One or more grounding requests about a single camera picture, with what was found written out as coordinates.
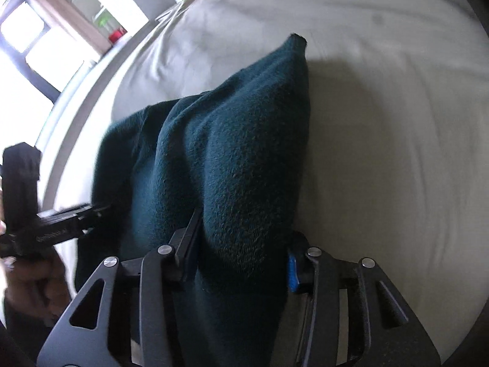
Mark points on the person's left hand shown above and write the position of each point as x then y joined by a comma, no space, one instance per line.
34,283

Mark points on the red container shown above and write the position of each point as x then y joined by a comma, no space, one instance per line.
116,35

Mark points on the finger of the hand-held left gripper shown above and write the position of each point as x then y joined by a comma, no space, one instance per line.
93,216

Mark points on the dark teal knit sweater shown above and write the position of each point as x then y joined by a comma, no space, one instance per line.
237,160

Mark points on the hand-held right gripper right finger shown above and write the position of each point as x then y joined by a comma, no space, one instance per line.
292,275

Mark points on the green container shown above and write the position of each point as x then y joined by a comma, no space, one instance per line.
103,18

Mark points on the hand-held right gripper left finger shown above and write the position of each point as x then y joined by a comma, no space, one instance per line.
187,244

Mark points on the bed with white sheet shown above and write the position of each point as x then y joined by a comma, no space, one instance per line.
382,122

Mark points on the window with dark frame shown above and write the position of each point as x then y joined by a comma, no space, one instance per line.
49,42

